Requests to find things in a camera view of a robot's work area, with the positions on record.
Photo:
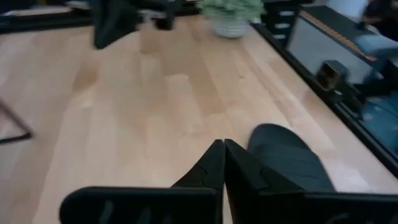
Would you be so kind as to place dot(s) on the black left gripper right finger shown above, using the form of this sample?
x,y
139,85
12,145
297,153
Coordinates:
x,y
267,205

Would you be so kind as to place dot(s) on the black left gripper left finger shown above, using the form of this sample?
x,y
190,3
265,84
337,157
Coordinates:
x,y
174,205

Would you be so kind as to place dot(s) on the black slide sandal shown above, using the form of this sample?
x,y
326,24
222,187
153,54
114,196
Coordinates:
x,y
289,155

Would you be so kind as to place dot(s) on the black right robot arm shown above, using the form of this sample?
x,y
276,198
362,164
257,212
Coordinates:
x,y
168,15

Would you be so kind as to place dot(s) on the round green potted succulent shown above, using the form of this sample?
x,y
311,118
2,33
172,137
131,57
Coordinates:
x,y
230,18

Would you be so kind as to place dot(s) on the person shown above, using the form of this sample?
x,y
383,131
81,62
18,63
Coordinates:
x,y
382,124

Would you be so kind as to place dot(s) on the grey panel with orange strip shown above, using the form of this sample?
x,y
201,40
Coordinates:
x,y
311,49

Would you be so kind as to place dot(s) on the wooden shelf with black frame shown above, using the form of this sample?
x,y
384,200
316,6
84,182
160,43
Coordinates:
x,y
28,135

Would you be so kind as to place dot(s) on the black table-level camera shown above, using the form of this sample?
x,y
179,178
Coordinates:
x,y
329,74

